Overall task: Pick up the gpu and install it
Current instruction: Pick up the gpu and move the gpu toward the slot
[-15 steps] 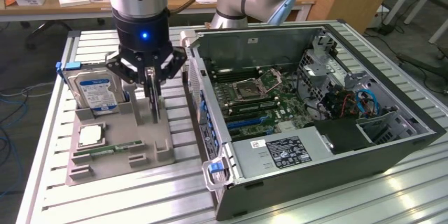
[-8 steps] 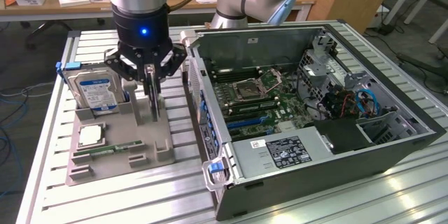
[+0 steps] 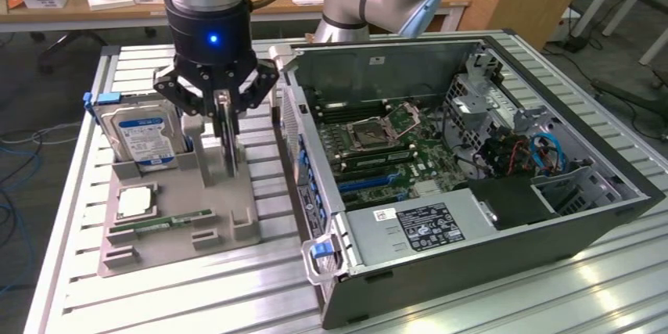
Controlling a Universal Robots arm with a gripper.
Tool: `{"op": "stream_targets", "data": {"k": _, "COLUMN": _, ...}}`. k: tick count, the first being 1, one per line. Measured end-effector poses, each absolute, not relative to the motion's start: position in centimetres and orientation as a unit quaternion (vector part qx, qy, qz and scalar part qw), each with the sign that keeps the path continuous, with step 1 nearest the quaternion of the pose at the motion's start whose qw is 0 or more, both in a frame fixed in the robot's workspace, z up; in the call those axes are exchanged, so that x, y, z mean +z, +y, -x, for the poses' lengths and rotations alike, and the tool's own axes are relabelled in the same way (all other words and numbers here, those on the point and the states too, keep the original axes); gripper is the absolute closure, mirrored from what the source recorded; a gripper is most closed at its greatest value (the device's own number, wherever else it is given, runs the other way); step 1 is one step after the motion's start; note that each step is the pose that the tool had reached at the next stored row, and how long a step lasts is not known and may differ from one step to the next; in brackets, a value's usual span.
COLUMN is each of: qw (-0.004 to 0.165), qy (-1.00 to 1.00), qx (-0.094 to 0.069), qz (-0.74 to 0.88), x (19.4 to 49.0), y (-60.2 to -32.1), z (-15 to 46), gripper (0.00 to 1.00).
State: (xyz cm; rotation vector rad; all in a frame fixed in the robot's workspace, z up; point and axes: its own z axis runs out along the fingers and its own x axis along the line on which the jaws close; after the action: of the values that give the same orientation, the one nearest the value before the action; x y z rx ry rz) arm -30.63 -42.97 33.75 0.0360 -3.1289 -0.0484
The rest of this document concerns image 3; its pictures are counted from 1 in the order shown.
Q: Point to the green graphics card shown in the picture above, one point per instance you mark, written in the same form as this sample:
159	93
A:
230	146

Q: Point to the metal socket cover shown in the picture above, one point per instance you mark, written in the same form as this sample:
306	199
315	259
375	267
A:
407	117

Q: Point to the silver power supply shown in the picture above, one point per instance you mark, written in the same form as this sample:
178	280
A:
377	244

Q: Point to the grey disk bay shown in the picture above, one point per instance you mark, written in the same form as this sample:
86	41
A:
574	193

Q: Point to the blue case latch tab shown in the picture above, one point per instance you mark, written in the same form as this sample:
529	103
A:
319	250

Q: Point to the grey parts rack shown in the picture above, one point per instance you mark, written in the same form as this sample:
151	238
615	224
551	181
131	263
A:
173	248

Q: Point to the white power unit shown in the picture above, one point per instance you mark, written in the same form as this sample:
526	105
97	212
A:
569	25

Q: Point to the hard disk with blue caddy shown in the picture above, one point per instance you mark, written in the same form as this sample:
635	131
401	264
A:
141	134

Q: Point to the green motherboard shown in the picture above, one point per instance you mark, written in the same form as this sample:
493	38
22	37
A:
418	146

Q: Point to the black open PC case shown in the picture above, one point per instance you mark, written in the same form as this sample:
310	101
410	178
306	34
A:
470	271

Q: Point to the black labelled RAM stick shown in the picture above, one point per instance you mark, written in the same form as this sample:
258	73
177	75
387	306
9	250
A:
377	160

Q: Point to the blue slot latch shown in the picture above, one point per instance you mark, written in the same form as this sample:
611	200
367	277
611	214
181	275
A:
322	210
299	150
313	181

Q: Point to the small orange box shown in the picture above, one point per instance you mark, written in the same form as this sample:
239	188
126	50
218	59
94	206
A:
15	1

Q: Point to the CPU socket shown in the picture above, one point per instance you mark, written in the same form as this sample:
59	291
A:
369	132

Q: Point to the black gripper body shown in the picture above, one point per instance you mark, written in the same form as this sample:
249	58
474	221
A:
209	48

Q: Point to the green RAM stick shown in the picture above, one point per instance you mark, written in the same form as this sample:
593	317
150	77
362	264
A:
157	224

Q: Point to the blue expansion slot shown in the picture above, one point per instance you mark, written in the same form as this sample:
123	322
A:
369	184

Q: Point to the black plastic shroud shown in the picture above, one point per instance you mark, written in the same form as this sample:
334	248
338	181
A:
511	201

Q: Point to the silver CPU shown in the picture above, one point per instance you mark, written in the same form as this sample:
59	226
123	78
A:
135	203

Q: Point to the silver perforated disk bay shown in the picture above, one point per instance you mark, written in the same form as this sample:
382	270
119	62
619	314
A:
470	115

